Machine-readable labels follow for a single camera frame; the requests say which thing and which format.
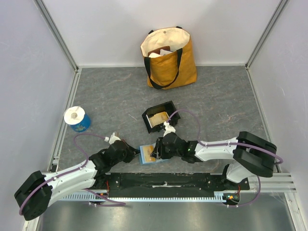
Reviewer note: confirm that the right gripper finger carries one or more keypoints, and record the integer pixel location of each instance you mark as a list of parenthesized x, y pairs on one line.
[(157, 157), (157, 147)]

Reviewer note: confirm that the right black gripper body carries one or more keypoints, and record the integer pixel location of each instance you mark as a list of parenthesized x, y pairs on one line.
[(159, 148)]

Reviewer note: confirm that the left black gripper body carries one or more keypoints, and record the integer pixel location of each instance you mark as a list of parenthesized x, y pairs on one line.
[(127, 155)]

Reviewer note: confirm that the teal leather card holder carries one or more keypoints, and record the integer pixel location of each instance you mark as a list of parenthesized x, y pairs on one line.
[(148, 164)]

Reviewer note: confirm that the black plastic tray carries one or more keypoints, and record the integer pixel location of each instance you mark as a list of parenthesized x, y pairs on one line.
[(168, 107)]

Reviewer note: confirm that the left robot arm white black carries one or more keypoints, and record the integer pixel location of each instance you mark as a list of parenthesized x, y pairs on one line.
[(41, 190)]

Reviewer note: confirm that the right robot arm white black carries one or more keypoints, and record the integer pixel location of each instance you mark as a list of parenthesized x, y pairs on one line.
[(252, 155)]

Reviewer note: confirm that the blue patterned cup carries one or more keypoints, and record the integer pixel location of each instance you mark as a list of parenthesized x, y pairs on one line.
[(83, 125)]

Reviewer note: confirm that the white toilet paper roll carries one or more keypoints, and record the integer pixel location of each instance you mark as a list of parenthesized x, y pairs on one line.
[(74, 115)]

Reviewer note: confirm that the orange tote bag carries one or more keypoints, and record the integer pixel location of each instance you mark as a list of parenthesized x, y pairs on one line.
[(175, 69)]

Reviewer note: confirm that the white items in bag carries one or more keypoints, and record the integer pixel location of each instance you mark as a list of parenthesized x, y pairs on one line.
[(158, 53)]

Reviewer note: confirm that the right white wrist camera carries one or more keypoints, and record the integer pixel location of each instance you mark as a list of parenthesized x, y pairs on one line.
[(168, 129)]

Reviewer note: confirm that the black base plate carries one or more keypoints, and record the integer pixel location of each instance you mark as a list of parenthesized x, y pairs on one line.
[(135, 185)]

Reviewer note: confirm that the blue slotted cable duct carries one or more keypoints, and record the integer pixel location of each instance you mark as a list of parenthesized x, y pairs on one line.
[(89, 197)]

